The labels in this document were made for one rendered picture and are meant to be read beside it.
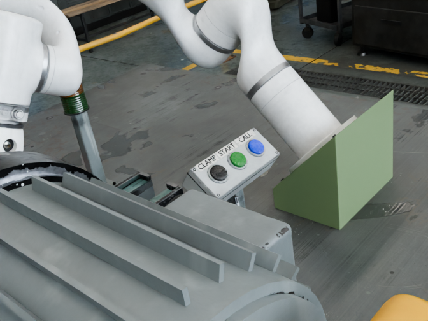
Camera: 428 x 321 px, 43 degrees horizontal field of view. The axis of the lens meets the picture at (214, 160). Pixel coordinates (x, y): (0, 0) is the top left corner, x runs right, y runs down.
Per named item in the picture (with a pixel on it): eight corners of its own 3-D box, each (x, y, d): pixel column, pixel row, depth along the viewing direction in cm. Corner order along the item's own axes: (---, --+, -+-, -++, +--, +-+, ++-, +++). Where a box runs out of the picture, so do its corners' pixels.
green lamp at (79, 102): (73, 116, 133) (68, 99, 130) (60, 113, 136) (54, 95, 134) (93, 107, 136) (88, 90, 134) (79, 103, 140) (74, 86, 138)
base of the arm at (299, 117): (318, 151, 136) (271, 94, 138) (370, 107, 122) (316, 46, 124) (277, 184, 123) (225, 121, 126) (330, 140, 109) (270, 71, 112)
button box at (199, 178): (208, 214, 92) (218, 199, 88) (180, 184, 93) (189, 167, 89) (270, 169, 102) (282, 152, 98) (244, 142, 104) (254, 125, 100)
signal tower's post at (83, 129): (96, 199, 142) (49, 42, 122) (78, 191, 147) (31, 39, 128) (120, 185, 147) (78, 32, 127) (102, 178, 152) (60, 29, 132)
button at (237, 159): (235, 174, 94) (239, 168, 92) (223, 161, 94) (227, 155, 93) (246, 166, 95) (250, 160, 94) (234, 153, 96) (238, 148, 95)
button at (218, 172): (216, 188, 91) (220, 182, 89) (204, 174, 91) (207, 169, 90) (227, 179, 92) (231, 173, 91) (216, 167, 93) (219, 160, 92)
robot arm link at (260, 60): (266, 94, 133) (205, 21, 136) (318, 42, 122) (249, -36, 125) (241, 106, 124) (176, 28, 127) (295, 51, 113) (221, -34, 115)
